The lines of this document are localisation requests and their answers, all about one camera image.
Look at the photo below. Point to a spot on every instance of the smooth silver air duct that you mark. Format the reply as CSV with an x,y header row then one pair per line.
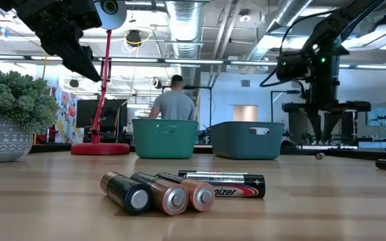
x,y
276,20

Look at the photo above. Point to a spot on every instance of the black cabinet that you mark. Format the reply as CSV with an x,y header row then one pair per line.
x,y
348,125

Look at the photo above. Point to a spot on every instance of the corrugated silver air duct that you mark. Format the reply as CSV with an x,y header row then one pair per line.
x,y
184,33

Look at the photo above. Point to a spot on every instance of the black computer monitor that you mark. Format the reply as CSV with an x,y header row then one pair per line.
x,y
116,114

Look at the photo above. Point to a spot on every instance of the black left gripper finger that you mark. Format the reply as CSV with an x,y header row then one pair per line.
x,y
75,60
87,53

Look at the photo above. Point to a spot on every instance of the person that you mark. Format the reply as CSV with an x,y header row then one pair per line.
x,y
174,103

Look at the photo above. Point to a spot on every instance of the wall-mounted screen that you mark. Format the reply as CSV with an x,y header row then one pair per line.
x,y
379,117

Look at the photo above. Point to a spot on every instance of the black background stand frame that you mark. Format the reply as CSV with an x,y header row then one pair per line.
x,y
272,107

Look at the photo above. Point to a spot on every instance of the teal plastic bin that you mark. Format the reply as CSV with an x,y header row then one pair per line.
x,y
164,144

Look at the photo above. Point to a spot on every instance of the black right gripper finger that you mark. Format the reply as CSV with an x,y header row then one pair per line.
x,y
331,124
316,125

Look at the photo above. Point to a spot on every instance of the dark blue-grey plastic bin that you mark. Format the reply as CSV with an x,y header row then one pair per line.
x,y
246,145

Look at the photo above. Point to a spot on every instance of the floral pattern banner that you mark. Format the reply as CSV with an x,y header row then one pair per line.
x,y
66,114

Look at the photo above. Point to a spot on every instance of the round ceiling fixture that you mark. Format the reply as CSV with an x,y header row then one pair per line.
x,y
245,17

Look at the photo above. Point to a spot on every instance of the black and silver AA battery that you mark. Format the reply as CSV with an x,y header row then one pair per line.
x,y
240,189
213,172

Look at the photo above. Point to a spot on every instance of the wall air vent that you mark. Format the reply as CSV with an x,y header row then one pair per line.
x,y
245,83

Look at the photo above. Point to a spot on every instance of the orange door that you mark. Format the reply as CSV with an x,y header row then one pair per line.
x,y
245,113

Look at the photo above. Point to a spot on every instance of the red desk lamp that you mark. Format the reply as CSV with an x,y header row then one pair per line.
x,y
100,149

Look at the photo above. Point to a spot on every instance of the succulent in grey patterned pot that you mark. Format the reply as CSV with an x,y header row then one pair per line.
x,y
12,97

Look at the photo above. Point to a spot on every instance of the long ceiling light strip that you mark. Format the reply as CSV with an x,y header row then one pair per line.
x,y
193,61

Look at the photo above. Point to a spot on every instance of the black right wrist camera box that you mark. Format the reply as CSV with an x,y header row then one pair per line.
x,y
291,67

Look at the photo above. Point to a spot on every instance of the background robot arms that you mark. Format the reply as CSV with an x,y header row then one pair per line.
x,y
304,138

